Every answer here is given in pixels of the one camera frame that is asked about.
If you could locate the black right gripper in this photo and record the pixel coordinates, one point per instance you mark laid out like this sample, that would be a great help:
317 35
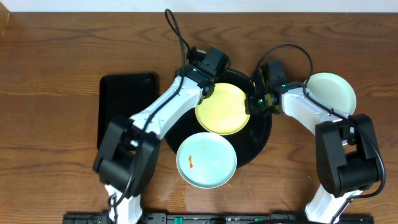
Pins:
250 107

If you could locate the yellow plastic plate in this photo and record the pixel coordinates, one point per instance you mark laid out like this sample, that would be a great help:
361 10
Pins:
224 112

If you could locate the mint green plate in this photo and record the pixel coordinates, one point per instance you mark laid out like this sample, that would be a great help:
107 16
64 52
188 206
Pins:
333 90
206 160

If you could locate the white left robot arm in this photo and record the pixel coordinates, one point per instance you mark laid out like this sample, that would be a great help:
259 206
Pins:
128 152

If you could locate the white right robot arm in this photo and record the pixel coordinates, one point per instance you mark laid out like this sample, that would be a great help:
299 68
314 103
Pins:
349 164

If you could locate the round black tray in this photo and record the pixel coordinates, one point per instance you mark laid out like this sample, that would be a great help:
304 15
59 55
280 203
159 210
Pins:
247 143

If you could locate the rectangular black tray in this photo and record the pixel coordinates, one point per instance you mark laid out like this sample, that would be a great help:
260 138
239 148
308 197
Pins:
124 95

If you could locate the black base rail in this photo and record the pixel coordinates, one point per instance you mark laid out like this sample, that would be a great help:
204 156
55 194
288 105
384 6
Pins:
162 218

